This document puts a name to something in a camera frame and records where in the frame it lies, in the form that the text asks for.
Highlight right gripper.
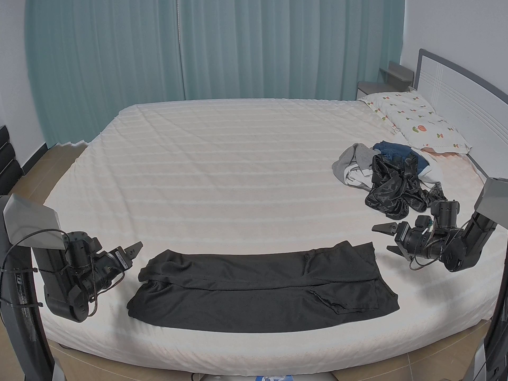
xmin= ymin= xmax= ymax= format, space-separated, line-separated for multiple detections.
xmin=372 ymin=221 xmax=441 ymax=262

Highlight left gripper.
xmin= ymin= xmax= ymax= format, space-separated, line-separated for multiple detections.
xmin=96 ymin=241 xmax=144 ymax=289

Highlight black shorts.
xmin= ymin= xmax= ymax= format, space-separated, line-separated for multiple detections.
xmin=126 ymin=241 xmax=399 ymax=332

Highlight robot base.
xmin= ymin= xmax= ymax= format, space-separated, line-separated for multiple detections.
xmin=190 ymin=371 xmax=302 ymax=381

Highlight pile of clothes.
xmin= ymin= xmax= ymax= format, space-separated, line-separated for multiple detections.
xmin=333 ymin=141 xmax=437 ymax=191

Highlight bed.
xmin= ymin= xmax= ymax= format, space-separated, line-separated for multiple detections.
xmin=38 ymin=48 xmax=508 ymax=374

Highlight black shiny garment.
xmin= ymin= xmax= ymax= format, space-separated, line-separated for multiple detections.
xmin=364 ymin=151 xmax=445 ymax=219

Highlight white printed pillow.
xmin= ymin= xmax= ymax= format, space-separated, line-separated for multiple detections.
xmin=359 ymin=90 xmax=473 ymax=154

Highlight grey bedside table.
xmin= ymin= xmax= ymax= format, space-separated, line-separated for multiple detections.
xmin=356 ymin=61 xmax=415 ymax=102

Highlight blue-green curtain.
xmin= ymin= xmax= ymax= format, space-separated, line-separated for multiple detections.
xmin=25 ymin=0 xmax=185 ymax=148
xmin=176 ymin=0 xmax=406 ymax=102

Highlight black cable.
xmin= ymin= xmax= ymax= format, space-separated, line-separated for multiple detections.
xmin=0 ymin=229 xmax=66 ymax=309

